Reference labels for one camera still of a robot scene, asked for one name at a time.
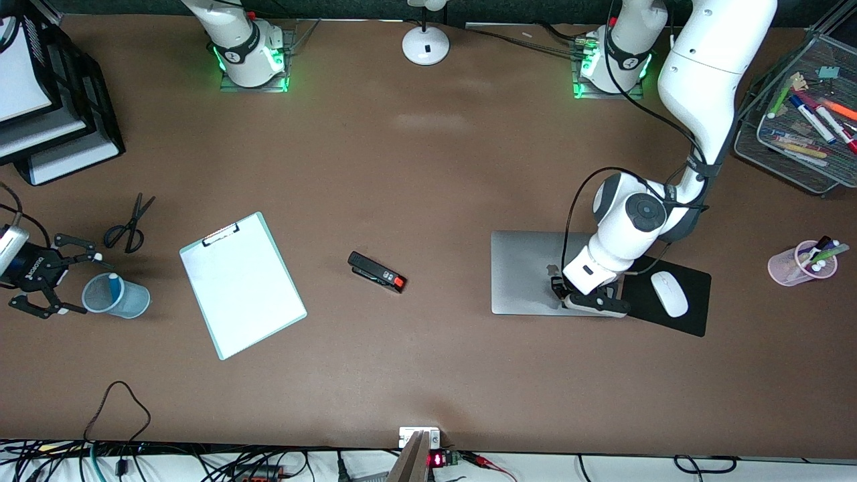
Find silver laptop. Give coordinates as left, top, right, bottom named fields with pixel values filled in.
left=491, top=231, right=627, bottom=317

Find white paper sheet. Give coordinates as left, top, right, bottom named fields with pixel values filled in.
left=181, top=216, right=305, bottom=359

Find black handled scissors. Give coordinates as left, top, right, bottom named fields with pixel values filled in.
left=103, top=193, right=156, bottom=254

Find black stacked paper tray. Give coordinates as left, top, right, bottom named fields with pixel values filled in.
left=0, top=0, right=127, bottom=187

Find black looped cable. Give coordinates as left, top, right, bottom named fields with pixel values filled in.
left=83, top=380, right=152, bottom=446

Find white lamp base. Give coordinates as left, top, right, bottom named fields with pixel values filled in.
left=402, top=0, right=451, bottom=66

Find white paper stack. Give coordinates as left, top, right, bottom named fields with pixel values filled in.
left=0, top=20, right=56, bottom=125
left=30, top=134, right=123, bottom=186
left=0, top=107, right=89, bottom=160

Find orange highlighter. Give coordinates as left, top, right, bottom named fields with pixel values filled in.
left=815, top=96, right=857, bottom=123

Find red marker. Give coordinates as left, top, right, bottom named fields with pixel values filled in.
left=830, top=114, right=857, bottom=156

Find mint green clipboard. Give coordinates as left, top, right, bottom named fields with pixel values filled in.
left=179, top=212, right=308, bottom=361

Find grey wire mesh tray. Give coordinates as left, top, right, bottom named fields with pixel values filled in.
left=733, top=27, right=857, bottom=196

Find red wire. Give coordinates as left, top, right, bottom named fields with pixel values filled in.
left=462, top=454, right=518, bottom=482

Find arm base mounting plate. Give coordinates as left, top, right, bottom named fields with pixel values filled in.
left=571, top=40, right=645, bottom=101
left=218, top=27, right=291, bottom=93

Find pink translucent pen cup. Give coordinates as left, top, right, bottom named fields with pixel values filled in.
left=767, top=240, right=839, bottom=287

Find black mouse pad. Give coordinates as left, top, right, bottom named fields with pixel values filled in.
left=619, top=252, right=712, bottom=338

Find light blue mesh cup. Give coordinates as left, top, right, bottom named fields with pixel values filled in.
left=82, top=272, right=151, bottom=319

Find green marker white tip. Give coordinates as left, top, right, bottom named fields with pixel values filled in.
left=767, top=76, right=796, bottom=120

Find black floor cable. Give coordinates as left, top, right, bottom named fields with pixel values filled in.
left=673, top=454, right=738, bottom=473

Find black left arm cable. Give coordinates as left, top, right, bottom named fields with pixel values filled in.
left=561, top=0, right=710, bottom=275

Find black table cable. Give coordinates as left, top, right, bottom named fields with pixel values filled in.
left=465, top=21, right=590, bottom=58

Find dark blue marker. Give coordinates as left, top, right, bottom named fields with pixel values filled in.
left=788, top=94, right=823, bottom=129

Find black stapler red tip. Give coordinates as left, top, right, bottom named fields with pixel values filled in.
left=347, top=251, right=408, bottom=294

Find yellow marker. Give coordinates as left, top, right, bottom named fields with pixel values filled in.
left=777, top=139, right=831, bottom=160

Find white computer mouse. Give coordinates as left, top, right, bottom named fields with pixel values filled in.
left=650, top=270, right=690, bottom=318

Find white mount block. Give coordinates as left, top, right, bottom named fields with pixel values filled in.
left=399, top=427, right=441, bottom=449

